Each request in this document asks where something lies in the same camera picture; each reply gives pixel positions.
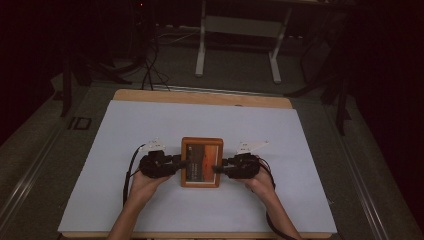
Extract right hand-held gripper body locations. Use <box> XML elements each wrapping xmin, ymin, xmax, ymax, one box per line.
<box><xmin>227</xmin><ymin>140</ymin><xmax>270</xmax><ymax>180</ymax></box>

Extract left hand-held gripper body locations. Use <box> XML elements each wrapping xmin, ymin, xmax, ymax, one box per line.
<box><xmin>138</xmin><ymin>137</ymin><xmax>183</xmax><ymax>179</ymax></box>

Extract wooden picture frame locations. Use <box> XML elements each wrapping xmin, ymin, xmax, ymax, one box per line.
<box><xmin>180</xmin><ymin>136</ymin><xmax>225</xmax><ymax>189</ymax></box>

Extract person's right hand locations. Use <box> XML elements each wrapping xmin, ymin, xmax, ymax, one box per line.
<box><xmin>238</xmin><ymin>165</ymin><xmax>277</xmax><ymax>203</ymax></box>

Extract person's left hand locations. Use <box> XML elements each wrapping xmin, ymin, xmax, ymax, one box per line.
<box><xmin>129</xmin><ymin>170</ymin><xmax>172</xmax><ymax>203</ymax></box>

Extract white table sheet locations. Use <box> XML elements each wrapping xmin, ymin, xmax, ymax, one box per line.
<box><xmin>57</xmin><ymin>99</ymin><xmax>338</xmax><ymax>235</ymax></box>

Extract wooden table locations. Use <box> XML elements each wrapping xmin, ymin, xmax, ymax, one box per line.
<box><xmin>61</xmin><ymin>88</ymin><xmax>334</xmax><ymax>240</ymax></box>

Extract black floor socket cover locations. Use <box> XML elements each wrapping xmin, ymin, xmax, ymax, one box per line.
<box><xmin>67</xmin><ymin>116</ymin><xmax>93</xmax><ymax>131</ymax></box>

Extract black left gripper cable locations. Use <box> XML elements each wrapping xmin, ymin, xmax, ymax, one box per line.
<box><xmin>122</xmin><ymin>143</ymin><xmax>147</xmax><ymax>208</ymax></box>

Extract black floor cables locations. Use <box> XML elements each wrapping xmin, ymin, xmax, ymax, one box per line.
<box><xmin>141</xmin><ymin>29</ymin><xmax>172</xmax><ymax>92</ymax></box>

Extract white metal desk frame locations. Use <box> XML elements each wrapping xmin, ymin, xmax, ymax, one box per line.
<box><xmin>194</xmin><ymin>0</ymin><xmax>294</xmax><ymax>85</ymax></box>

